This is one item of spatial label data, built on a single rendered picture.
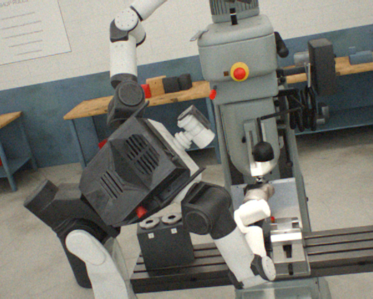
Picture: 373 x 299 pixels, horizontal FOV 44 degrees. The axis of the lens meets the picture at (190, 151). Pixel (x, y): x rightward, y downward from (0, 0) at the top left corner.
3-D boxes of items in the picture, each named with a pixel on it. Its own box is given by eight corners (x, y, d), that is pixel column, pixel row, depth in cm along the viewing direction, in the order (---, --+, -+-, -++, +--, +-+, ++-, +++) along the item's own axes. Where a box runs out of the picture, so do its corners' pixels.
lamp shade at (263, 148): (258, 164, 162) (256, 147, 160) (251, 157, 169) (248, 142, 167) (278, 158, 164) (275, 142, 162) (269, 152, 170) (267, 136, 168)
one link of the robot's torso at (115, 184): (113, 258, 132) (205, 175, 126) (45, 169, 140) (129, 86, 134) (150, 244, 161) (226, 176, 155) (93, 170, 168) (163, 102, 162)
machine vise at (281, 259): (311, 275, 181) (307, 250, 177) (272, 278, 183) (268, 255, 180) (301, 228, 213) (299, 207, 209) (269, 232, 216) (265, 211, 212)
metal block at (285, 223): (292, 235, 196) (291, 222, 194) (278, 237, 197) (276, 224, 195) (292, 228, 200) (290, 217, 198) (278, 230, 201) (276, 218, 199)
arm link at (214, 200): (225, 242, 138) (203, 203, 135) (203, 246, 143) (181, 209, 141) (241, 220, 147) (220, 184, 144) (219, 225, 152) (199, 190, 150)
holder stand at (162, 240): (194, 260, 206) (185, 220, 199) (146, 270, 206) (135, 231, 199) (192, 246, 217) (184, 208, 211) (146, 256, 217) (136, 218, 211)
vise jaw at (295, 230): (302, 243, 190) (301, 235, 188) (271, 246, 192) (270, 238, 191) (301, 235, 195) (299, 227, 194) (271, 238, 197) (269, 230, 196)
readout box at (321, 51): (340, 93, 195) (335, 43, 188) (318, 96, 196) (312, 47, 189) (332, 83, 213) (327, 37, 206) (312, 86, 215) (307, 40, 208)
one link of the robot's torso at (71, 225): (50, 240, 149) (75, 215, 147) (58, 220, 161) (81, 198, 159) (81, 264, 152) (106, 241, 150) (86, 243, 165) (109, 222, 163)
